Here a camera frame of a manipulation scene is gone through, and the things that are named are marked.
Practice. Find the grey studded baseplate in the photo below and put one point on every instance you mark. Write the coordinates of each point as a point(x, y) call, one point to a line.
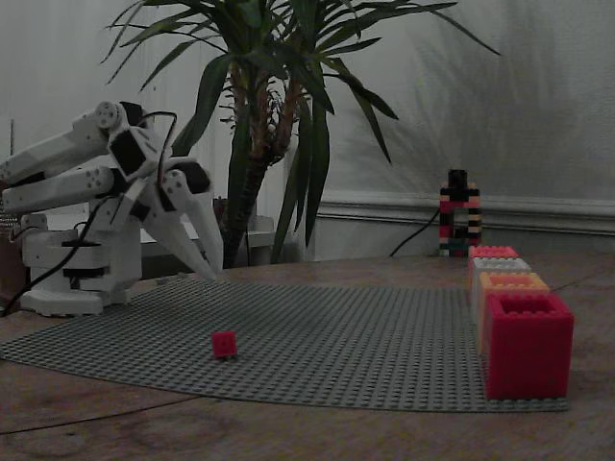
point(312, 346)

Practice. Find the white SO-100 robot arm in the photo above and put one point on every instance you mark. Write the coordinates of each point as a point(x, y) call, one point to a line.
point(57, 153)

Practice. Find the large red brick box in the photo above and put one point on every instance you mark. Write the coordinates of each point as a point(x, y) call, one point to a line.
point(528, 355)

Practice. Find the multicolour brick tower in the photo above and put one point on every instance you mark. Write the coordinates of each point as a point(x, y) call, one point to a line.
point(459, 211)

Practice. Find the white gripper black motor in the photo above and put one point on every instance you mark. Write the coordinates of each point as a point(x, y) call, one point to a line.
point(155, 207)

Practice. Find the grey brick box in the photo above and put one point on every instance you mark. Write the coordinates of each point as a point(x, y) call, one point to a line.
point(502, 265)

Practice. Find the green yucca house plant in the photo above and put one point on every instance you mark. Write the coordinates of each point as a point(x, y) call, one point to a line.
point(250, 192)

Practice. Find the small red cube block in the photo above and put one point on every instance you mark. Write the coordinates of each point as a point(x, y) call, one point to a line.
point(224, 345)

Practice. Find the orange brick box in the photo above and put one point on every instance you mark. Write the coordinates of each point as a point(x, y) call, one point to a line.
point(514, 283)

